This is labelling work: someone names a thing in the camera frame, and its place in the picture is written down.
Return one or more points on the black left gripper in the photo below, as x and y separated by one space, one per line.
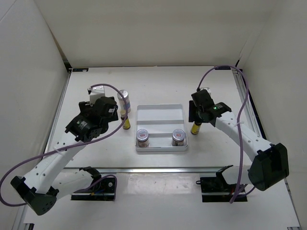
85 107

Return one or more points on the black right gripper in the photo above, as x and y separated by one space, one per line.
192 109

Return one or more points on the tall white jar silver lid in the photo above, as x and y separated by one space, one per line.
124 101

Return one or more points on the small yellow label bottle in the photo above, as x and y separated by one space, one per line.
125 119

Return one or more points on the short jar orange label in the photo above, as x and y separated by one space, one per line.
178 137

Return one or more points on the short jar grey lid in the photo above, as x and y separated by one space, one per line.
142 138

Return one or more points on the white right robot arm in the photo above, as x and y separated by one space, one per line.
269 162

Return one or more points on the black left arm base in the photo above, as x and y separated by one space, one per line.
105 190

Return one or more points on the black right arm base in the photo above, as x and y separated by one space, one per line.
214 191

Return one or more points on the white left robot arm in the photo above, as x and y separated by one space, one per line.
42 186

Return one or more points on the white divided tray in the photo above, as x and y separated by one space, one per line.
160 120

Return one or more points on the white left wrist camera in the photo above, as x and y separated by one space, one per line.
95 93

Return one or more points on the aluminium frame rail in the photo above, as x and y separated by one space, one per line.
159 170

